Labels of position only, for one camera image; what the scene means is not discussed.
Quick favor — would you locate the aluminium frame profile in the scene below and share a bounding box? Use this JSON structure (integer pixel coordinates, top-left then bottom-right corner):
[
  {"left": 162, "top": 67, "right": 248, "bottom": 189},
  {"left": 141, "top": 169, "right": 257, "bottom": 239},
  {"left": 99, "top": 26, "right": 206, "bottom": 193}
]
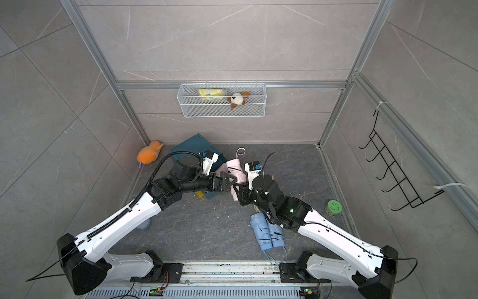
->
[{"left": 61, "top": 1, "right": 478, "bottom": 227}]

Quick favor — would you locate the black wall hook rack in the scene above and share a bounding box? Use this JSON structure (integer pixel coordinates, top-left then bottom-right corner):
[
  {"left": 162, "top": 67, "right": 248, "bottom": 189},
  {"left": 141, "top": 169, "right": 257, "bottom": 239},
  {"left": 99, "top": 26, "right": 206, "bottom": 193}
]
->
[{"left": 359, "top": 110, "right": 444, "bottom": 212}]

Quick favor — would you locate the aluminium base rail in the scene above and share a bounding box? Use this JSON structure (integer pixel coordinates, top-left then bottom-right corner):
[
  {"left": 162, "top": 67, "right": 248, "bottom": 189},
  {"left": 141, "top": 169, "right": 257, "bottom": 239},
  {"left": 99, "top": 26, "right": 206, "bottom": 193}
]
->
[{"left": 84, "top": 259, "right": 356, "bottom": 299}]

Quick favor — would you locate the white wire wall basket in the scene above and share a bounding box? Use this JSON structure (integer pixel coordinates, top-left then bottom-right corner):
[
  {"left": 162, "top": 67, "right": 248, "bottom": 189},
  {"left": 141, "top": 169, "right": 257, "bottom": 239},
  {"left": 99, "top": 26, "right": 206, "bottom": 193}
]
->
[{"left": 177, "top": 82, "right": 267, "bottom": 118}]

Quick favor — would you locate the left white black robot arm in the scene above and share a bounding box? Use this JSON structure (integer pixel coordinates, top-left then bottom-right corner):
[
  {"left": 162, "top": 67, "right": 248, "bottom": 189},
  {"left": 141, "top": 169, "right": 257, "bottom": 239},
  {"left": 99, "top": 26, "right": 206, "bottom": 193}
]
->
[{"left": 57, "top": 151, "right": 237, "bottom": 295}]

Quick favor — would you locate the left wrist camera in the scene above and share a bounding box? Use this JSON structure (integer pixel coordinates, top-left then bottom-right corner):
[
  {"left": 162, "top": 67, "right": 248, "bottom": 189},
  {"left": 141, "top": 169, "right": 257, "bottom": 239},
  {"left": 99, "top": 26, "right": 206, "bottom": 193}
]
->
[{"left": 202, "top": 150, "right": 219, "bottom": 176}]

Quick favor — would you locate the blue folded umbrella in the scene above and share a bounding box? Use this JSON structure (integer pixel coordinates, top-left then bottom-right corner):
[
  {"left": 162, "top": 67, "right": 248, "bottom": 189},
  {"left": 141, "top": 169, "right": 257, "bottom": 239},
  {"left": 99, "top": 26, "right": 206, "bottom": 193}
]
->
[
  {"left": 250, "top": 213, "right": 273, "bottom": 252},
  {"left": 268, "top": 223, "right": 285, "bottom": 248}
]

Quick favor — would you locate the blue grey sponge pad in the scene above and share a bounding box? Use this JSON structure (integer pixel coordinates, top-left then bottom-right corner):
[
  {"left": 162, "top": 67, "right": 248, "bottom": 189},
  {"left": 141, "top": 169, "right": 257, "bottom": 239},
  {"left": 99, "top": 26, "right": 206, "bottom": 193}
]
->
[{"left": 136, "top": 218, "right": 151, "bottom": 230}]

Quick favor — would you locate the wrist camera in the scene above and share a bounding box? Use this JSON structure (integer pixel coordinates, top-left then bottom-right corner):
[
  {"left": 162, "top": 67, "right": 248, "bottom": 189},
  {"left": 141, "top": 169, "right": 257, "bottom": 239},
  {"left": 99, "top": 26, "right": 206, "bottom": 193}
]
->
[
  {"left": 245, "top": 161, "right": 262, "bottom": 190},
  {"left": 202, "top": 150, "right": 219, "bottom": 176}
]

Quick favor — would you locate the pink umbrella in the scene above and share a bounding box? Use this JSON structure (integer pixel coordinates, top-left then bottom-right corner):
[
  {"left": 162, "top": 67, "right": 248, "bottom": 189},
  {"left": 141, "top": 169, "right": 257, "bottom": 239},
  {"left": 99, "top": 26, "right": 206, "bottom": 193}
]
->
[
  {"left": 215, "top": 163, "right": 230, "bottom": 178},
  {"left": 226, "top": 147, "right": 248, "bottom": 196}
]

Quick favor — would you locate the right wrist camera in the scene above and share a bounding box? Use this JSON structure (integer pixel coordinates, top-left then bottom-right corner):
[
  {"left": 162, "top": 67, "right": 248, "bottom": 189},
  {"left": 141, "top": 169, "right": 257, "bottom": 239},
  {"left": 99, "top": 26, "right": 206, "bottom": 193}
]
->
[{"left": 245, "top": 161, "right": 262, "bottom": 190}]

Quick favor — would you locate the blue folded umbrella left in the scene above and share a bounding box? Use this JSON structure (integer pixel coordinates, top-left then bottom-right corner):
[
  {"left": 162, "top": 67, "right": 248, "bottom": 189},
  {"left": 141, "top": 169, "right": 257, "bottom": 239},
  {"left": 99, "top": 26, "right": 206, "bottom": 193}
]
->
[{"left": 250, "top": 213, "right": 273, "bottom": 252}]

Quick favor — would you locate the green round lid container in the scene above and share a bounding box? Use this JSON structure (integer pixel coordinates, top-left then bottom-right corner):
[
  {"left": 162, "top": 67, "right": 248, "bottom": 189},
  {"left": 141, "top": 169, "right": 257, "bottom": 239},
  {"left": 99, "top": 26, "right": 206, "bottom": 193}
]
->
[{"left": 324, "top": 200, "right": 343, "bottom": 217}]

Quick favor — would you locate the yellow packet in basket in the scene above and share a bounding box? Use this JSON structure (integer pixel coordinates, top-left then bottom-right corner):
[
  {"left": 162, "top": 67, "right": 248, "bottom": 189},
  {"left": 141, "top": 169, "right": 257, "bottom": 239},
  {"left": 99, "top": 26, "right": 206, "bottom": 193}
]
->
[{"left": 197, "top": 88, "right": 227, "bottom": 101}]

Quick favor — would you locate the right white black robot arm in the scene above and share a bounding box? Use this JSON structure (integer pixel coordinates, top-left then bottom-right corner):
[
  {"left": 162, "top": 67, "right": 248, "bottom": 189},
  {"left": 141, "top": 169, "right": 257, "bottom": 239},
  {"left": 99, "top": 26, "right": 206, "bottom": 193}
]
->
[{"left": 232, "top": 176, "right": 401, "bottom": 299}]

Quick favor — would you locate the blue folded umbrella right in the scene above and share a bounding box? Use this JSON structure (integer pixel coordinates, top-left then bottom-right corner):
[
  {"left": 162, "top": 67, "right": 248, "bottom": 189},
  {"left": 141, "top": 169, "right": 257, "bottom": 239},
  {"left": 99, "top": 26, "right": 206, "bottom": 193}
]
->
[{"left": 268, "top": 223, "right": 285, "bottom": 248}]

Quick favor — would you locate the teal drawer cabinet yellow base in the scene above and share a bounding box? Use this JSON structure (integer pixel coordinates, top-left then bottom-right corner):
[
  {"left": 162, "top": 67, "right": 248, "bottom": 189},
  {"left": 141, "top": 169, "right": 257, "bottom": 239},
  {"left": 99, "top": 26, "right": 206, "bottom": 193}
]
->
[{"left": 169, "top": 133, "right": 227, "bottom": 200}]

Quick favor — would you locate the brown white plush dog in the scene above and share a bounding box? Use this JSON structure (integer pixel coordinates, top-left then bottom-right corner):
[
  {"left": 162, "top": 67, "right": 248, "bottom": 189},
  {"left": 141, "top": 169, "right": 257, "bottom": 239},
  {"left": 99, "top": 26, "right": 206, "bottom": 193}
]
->
[{"left": 227, "top": 92, "right": 250, "bottom": 109}]

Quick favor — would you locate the orange plush toy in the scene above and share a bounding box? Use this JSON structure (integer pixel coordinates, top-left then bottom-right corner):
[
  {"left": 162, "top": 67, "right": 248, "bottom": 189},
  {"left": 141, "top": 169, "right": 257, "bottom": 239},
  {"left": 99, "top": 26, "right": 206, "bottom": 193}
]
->
[{"left": 137, "top": 141, "right": 163, "bottom": 165}]

